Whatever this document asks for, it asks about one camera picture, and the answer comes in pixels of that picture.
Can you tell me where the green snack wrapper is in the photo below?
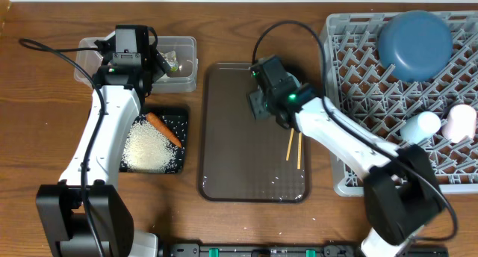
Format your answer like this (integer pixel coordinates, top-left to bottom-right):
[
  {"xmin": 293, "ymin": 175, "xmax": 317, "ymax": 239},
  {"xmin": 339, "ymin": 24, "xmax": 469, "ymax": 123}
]
[{"xmin": 161, "ymin": 51, "xmax": 179, "ymax": 72}]

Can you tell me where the wooden chopstick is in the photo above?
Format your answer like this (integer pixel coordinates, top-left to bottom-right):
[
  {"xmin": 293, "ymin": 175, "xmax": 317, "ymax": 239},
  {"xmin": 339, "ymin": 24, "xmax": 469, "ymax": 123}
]
[
  {"xmin": 297, "ymin": 132, "xmax": 302, "ymax": 170},
  {"xmin": 285, "ymin": 128, "xmax": 294, "ymax": 161}
]

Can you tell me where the orange carrot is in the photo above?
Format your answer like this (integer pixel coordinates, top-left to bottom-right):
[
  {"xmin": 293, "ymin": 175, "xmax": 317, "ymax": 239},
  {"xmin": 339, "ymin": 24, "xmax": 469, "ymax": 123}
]
[{"xmin": 146, "ymin": 113, "xmax": 182, "ymax": 148}]

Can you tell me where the dark blue plate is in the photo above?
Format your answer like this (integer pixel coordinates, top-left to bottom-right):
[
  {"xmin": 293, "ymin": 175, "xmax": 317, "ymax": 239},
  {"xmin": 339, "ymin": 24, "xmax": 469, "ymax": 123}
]
[{"xmin": 377, "ymin": 10, "xmax": 453, "ymax": 82}]

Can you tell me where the light blue cup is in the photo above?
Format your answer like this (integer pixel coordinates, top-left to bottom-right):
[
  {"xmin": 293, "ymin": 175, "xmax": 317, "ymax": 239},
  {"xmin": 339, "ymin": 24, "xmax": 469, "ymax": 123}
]
[{"xmin": 400, "ymin": 111, "xmax": 441, "ymax": 144}]

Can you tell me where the white cup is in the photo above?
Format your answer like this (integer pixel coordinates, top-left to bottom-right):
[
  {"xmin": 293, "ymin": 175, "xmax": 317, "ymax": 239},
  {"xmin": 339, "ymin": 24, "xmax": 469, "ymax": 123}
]
[{"xmin": 441, "ymin": 104, "xmax": 477, "ymax": 143}]

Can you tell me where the light blue bowl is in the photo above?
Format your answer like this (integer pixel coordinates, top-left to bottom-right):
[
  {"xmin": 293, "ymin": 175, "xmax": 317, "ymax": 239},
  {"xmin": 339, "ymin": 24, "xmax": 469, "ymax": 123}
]
[{"xmin": 287, "ymin": 72, "xmax": 301, "ymax": 87}]

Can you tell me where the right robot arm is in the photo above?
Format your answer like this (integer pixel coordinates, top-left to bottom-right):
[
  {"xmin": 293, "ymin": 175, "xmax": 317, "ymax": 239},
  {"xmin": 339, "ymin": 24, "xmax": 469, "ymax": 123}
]
[{"xmin": 249, "ymin": 56, "xmax": 447, "ymax": 256}]

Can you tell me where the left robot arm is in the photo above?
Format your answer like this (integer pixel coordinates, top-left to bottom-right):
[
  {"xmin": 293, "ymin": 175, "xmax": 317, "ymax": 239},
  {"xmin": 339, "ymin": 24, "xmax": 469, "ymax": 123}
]
[{"xmin": 36, "ymin": 25, "xmax": 170, "ymax": 256}]

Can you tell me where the grey dishwasher rack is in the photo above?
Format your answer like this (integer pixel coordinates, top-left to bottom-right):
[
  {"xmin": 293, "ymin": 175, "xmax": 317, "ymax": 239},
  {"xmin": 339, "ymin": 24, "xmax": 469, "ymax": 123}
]
[{"xmin": 320, "ymin": 11, "xmax": 477, "ymax": 196}]

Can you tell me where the clear plastic bin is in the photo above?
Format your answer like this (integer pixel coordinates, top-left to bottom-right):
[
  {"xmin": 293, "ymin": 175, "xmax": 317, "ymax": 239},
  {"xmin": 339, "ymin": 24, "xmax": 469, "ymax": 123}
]
[{"xmin": 74, "ymin": 36, "xmax": 198, "ymax": 94}]

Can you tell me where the brown serving tray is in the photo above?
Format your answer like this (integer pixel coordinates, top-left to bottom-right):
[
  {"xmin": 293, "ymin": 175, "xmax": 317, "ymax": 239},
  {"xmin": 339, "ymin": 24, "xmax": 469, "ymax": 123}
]
[{"xmin": 198, "ymin": 63, "xmax": 311, "ymax": 203}]

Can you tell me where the black tray bin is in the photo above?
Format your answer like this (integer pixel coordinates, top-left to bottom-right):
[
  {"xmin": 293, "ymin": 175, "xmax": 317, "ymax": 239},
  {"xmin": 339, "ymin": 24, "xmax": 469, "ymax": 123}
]
[{"xmin": 114, "ymin": 107, "xmax": 188, "ymax": 173}]

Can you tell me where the pile of white rice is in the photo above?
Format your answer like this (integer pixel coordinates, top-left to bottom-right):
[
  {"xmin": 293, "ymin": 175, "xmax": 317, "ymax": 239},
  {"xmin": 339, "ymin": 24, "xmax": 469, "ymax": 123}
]
[{"xmin": 122, "ymin": 120, "xmax": 177, "ymax": 173}]

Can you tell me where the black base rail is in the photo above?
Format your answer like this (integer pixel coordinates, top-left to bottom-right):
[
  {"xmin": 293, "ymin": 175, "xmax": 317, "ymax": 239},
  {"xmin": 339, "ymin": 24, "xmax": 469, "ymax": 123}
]
[{"xmin": 156, "ymin": 243, "xmax": 449, "ymax": 257}]

